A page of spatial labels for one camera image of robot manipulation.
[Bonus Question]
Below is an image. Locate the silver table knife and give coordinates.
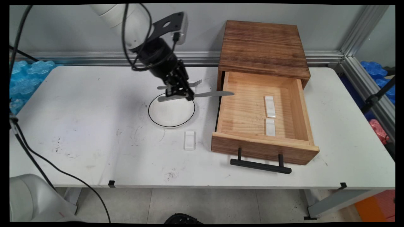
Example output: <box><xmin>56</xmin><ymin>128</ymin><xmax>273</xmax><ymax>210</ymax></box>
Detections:
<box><xmin>158</xmin><ymin>91</ymin><xmax>235</xmax><ymax>102</ymax></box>

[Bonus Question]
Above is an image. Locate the orange box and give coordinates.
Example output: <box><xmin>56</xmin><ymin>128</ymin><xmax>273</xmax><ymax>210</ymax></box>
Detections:
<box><xmin>354</xmin><ymin>190</ymin><xmax>395</xmax><ymax>222</ymax></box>

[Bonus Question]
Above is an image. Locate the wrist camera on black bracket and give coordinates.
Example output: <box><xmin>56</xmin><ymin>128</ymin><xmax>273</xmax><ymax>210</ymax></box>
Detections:
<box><xmin>148</xmin><ymin>12</ymin><xmax>189</xmax><ymax>45</ymax></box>

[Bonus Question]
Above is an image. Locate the dark wooden cabinet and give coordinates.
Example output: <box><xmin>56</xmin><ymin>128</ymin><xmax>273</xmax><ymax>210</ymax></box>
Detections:
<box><xmin>216</xmin><ymin>20</ymin><xmax>311</xmax><ymax>93</ymax></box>

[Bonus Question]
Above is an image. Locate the silver fork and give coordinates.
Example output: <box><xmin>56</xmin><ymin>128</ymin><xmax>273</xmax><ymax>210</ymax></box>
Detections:
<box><xmin>157</xmin><ymin>79</ymin><xmax>202</xmax><ymax>90</ymax></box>

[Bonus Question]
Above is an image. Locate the red plastic bag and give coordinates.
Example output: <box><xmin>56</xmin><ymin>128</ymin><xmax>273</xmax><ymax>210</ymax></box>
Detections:
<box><xmin>369</xmin><ymin>119</ymin><xmax>390</xmax><ymax>145</ymax></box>

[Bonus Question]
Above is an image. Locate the thin black cable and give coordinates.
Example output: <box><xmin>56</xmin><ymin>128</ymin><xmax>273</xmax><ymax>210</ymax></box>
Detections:
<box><xmin>9</xmin><ymin>46</ymin><xmax>39</xmax><ymax>62</ymax></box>

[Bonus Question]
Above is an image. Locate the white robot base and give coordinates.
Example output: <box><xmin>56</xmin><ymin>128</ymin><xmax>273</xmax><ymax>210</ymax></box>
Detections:
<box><xmin>9</xmin><ymin>174</ymin><xmax>82</xmax><ymax>222</ymax></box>

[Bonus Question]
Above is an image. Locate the black drawer handle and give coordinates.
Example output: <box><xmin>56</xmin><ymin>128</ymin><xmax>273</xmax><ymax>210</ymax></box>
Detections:
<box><xmin>230</xmin><ymin>148</ymin><xmax>292</xmax><ymax>175</ymax></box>

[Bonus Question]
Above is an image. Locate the white plate with black rim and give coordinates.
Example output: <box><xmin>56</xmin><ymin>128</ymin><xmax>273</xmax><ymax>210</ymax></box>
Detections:
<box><xmin>148</xmin><ymin>93</ymin><xmax>196</xmax><ymax>128</ymax></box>

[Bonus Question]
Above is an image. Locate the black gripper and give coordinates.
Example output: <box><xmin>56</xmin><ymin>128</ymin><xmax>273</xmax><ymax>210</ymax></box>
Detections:
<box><xmin>138</xmin><ymin>38</ymin><xmax>195</xmax><ymax>101</ymax></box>

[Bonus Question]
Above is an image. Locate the black round object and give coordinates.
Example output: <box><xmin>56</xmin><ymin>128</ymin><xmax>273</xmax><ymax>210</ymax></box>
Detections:
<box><xmin>164</xmin><ymin>213</ymin><xmax>204</xmax><ymax>224</ymax></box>

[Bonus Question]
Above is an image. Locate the grey table leg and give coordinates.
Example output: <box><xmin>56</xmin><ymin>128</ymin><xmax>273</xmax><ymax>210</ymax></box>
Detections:
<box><xmin>63</xmin><ymin>188</ymin><xmax>82</xmax><ymax>215</ymax></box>
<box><xmin>304</xmin><ymin>189</ymin><xmax>384</xmax><ymax>220</ymax></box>

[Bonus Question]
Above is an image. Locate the aluminium frame post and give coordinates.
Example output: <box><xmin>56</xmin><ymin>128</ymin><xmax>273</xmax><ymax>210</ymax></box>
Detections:
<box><xmin>339</xmin><ymin>5</ymin><xmax>390</xmax><ymax>57</ymax></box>

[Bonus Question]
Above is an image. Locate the blue foam sheet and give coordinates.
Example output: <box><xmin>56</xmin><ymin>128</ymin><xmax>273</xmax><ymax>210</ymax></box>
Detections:
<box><xmin>9</xmin><ymin>60</ymin><xmax>58</xmax><ymax>115</ymax></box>
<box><xmin>360</xmin><ymin>61</ymin><xmax>395</xmax><ymax>106</ymax></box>

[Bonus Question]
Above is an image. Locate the light wooden drawer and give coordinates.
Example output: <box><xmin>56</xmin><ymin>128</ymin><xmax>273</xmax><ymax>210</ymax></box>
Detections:
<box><xmin>211</xmin><ymin>71</ymin><xmax>320</xmax><ymax>166</ymax></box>

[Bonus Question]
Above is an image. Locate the aluminium frame rail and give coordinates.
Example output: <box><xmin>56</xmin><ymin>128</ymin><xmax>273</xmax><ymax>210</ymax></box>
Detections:
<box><xmin>9</xmin><ymin>50</ymin><xmax>344</xmax><ymax>67</ymax></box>
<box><xmin>339</xmin><ymin>56</ymin><xmax>395</xmax><ymax>142</ymax></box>

